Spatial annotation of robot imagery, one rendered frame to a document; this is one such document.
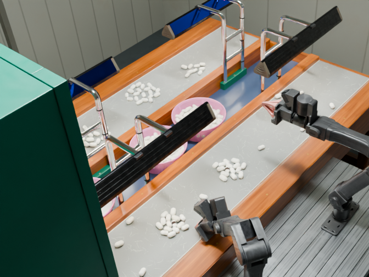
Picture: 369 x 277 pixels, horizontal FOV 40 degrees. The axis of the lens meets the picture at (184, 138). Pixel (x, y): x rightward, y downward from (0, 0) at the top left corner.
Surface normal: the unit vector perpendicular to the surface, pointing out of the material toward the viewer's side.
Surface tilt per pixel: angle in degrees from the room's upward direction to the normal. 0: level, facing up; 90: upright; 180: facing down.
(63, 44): 90
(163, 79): 0
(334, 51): 90
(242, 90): 0
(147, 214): 0
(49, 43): 90
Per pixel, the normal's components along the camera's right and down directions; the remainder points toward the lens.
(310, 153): -0.07, -0.76
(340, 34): -0.66, 0.53
